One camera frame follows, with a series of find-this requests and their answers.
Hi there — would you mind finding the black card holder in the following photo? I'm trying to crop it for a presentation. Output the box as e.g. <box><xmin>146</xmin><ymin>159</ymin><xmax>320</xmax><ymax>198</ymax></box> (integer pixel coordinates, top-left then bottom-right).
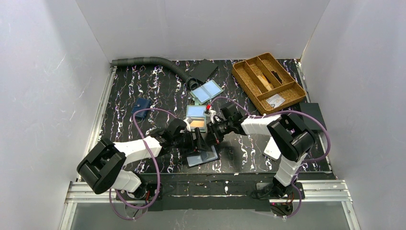
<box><xmin>186</xmin><ymin>146</ymin><xmax>220</xmax><ymax>168</ymax></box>

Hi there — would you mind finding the green card holder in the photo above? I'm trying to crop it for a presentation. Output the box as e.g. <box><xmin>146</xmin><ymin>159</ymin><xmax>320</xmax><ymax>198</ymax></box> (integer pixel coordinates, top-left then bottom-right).
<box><xmin>186</xmin><ymin>105</ymin><xmax>207</xmax><ymax>133</ymax></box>
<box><xmin>190</xmin><ymin>80</ymin><xmax>224</xmax><ymax>105</ymax></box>

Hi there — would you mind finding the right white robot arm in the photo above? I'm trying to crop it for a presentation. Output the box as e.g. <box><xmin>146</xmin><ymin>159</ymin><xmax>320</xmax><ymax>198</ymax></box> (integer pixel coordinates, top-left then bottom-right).
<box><xmin>205</xmin><ymin>103</ymin><xmax>316</xmax><ymax>187</ymax></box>

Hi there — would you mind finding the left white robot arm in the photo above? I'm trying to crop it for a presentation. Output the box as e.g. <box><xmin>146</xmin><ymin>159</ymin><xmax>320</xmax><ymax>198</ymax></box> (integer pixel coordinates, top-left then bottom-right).
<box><xmin>77</xmin><ymin>118</ymin><xmax>218</xmax><ymax>194</ymax></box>

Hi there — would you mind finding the black card in tray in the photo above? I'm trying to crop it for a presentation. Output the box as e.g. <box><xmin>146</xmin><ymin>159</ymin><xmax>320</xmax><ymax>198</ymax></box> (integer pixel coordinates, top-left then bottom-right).
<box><xmin>271</xmin><ymin>71</ymin><xmax>283</xmax><ymax>85</ymax></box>

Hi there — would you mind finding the blue snap wallet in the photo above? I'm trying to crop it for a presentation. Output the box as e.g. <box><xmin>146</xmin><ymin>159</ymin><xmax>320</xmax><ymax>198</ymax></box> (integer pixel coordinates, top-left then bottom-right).
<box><xmin>132</xmin><ymin>98</ymin><xmax>151</xmax><ymax>119</ymax></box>

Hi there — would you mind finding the wooden piece in tray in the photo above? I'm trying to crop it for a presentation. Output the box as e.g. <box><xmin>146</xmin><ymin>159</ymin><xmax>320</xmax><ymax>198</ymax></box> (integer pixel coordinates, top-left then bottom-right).
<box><xmin>257</xmin><ymin>75</ymin><xmax>274</xmax><ymax>92</ymax></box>

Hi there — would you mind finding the wicker divided tray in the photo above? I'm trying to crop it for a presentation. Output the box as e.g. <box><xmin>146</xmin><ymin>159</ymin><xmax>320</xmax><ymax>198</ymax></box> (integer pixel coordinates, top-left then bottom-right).
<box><xmin>232</xmin><ymin>53</ymin><xmax>306</xmax><ymax>114</ymax></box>

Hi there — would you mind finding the white box with code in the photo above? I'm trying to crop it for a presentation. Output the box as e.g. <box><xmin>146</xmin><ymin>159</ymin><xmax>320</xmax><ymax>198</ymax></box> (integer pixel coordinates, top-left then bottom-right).
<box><xmin>263</xmin><ymin>137</ymin><xmax>281</xmax><ymax>161</ymax></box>

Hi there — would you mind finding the black square pad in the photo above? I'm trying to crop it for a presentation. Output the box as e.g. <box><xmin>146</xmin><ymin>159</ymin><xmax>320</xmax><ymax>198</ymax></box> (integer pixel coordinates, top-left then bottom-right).
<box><xmin>190</xmin><ymin>59</ymin><xmax>218</xmax><ymax>84</ymax></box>

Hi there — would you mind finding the black box right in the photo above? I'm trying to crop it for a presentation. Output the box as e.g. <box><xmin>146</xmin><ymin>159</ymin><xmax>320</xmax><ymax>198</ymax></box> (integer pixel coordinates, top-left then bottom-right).
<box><xmin>299</xmin><ymin>103</ymin><xmax>327</xmax><ymax>133</ymax></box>

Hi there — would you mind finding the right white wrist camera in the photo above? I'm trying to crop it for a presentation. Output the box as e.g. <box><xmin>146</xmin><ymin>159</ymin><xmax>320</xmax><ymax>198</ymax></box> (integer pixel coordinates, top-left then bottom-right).
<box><xmin>204</xmin><ymin>104</ymin><xmax>216</xmax><ymax>123</ymax></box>

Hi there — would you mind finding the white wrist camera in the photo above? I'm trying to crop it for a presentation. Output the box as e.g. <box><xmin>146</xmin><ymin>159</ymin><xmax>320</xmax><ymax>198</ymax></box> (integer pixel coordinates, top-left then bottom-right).
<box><xmin>204</xmin><ymin>104</ymin><xmax>216</xmax><ymax>123</ymax></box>
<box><xmin>183</xmin><ymin>117</ymin><xmax>191</xmax><ymax>131</ymax></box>

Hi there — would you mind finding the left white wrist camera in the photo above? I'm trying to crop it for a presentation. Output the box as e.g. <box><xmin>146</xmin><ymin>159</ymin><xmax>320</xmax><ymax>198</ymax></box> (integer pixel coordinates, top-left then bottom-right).
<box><xmin>183</xmin><ymin>117</ymin><xmax>191</xmax><ymax>131</ymax></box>

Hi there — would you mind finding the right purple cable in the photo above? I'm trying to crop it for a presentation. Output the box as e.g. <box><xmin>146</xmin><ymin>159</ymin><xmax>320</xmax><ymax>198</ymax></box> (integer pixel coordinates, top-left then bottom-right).
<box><xmin>209</xmin><ymin>96</ymin><xmax>331</xmax><ymax>219</ymax></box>

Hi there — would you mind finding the grey corrugated hose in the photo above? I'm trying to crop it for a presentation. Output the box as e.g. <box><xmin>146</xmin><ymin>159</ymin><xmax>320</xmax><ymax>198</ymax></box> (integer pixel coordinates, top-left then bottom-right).
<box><xmin>112</xmin><ymin>57</ymin><xmax>201</xmax><ymax>91</ymax></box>

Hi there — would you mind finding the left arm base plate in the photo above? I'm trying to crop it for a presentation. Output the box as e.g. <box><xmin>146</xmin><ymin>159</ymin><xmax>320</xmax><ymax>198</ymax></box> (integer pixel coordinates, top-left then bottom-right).
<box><xmin>118</xmin><ymin>183</ymin><xmax>157</xmax><ymax>202</ymax></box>

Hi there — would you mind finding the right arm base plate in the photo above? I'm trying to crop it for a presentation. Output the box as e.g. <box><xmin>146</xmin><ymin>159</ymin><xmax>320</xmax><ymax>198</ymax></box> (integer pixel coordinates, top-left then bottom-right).
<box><xmin>250</xmin><ymin>182</ymin><xmax>305</xmax><ymax>200</ymax></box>

